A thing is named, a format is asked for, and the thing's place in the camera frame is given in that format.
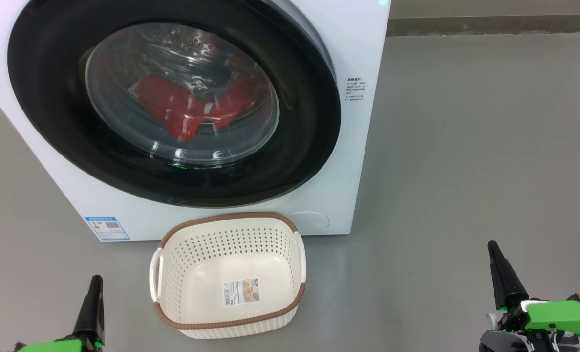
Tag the cream perforated laundry basket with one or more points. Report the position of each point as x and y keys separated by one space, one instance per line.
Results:
x=231 y=266

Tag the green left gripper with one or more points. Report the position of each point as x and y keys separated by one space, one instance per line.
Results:
x=50 y=346

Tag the white front-load washing machine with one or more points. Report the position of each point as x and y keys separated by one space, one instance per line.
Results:
x=360 y=156

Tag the blue energy label sticker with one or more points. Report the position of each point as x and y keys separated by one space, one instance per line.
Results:
x=107 y=228

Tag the red garment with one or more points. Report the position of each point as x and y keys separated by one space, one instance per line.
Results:
x=172 y=105

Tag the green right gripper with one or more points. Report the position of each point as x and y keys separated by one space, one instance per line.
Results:
x=558 y=318

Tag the black round glass washer door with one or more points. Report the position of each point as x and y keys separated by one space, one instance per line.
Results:
x=45 y=83

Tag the round white filter cover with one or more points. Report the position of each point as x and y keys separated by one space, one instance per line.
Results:
x=311 y=221

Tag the paper label sticker with barcode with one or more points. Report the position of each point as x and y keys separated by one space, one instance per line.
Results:
x=241 y=292

